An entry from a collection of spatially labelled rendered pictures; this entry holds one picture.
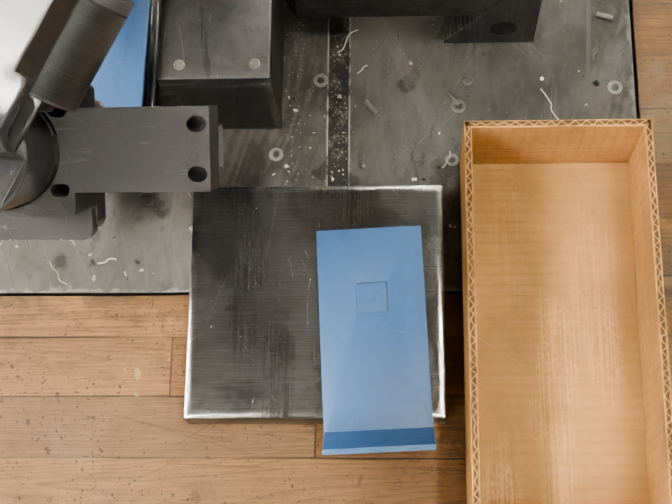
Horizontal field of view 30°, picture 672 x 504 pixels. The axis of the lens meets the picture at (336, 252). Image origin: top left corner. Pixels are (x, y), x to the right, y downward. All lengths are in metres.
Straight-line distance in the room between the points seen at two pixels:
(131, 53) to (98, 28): 0.24
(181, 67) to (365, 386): 0.24
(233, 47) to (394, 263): 0.18
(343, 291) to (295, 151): 0.12
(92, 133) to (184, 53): 0.20
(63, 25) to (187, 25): 0.27
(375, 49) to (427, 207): 0.13
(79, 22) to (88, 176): 0.09
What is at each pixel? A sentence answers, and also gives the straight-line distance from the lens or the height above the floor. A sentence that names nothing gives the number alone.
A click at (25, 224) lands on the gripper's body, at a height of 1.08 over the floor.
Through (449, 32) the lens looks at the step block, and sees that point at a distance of 0.91.
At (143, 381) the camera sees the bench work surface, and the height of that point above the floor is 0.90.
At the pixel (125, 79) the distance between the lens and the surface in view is 0.82.
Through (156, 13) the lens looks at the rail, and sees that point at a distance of 0.84.
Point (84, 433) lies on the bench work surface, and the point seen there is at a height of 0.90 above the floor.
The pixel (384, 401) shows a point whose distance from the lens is 0.81.
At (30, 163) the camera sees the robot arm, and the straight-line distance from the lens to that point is 0.60.
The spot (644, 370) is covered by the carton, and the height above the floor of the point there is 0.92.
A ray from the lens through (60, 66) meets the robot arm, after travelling 0.59.
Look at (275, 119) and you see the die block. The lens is 0.88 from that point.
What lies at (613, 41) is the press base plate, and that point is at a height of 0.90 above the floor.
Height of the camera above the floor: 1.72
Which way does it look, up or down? 72 degrees down
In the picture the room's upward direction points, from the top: 10 degrees counter-clockwise
